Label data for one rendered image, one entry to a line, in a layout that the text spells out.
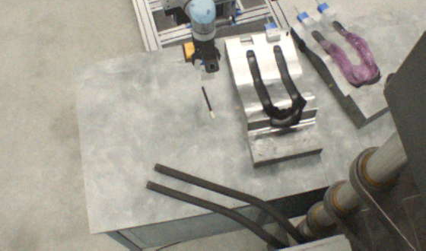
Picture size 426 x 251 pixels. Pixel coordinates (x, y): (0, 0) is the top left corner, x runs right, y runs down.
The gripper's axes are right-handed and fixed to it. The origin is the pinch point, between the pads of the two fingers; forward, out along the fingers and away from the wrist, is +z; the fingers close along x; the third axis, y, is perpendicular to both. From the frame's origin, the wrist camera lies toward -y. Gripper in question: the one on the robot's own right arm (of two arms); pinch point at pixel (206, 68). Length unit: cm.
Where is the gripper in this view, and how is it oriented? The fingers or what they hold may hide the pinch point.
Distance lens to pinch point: 165.5
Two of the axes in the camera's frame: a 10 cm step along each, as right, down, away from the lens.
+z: 0.1, 4.1, 9.1
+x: -9.8, 1.9, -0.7
